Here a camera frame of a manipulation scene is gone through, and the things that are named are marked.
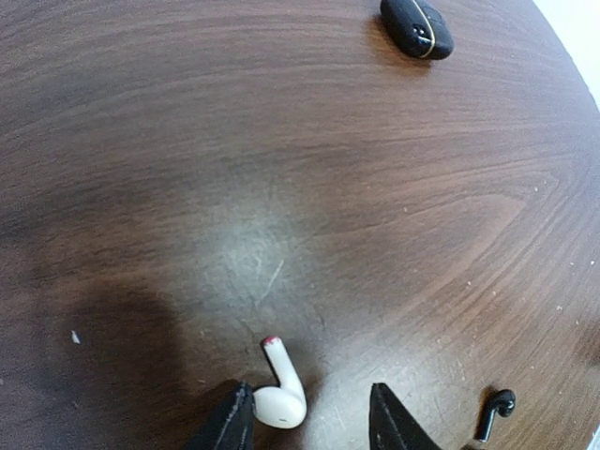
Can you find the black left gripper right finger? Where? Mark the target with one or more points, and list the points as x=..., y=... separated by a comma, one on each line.
x=390, y=424

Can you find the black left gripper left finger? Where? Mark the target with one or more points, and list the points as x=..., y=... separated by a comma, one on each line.
x=230, y=426

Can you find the white earbud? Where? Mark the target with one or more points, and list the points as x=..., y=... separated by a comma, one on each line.
x=284, y=405

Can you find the black earbud charging case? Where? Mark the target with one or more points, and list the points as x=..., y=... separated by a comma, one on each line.
x=417, y=28

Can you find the black earbud upper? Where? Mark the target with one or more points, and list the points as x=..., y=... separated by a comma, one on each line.
x=497, y=402

